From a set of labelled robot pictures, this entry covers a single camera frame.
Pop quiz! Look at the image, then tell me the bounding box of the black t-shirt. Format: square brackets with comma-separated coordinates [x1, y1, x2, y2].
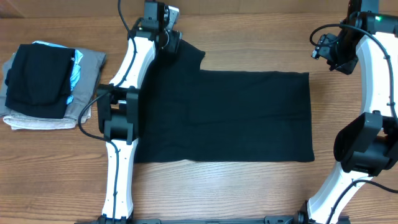
[135, 41, 315, 163]

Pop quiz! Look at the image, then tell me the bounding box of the folded black garment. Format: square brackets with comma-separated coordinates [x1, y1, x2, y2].
[5, 44, 75, 119]

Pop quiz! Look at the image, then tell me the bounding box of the folded beige garment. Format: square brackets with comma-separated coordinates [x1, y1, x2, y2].
[1, 103, 85, 130]

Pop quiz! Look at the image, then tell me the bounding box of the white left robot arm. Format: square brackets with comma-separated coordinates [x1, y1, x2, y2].
[97, 19, 182, 223]

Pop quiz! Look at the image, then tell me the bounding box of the folded grey garment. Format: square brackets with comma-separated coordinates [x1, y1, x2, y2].
[1, 48, 106, 121]

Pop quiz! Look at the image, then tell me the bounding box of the folded light blue garment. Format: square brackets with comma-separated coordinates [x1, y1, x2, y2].
[33, 40, 84, 92]

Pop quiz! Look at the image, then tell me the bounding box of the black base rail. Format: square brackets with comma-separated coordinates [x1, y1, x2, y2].
[78, 213, 309, 224]

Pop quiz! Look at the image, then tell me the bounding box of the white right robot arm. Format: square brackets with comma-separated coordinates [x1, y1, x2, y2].
[291, 8, 397, 223]

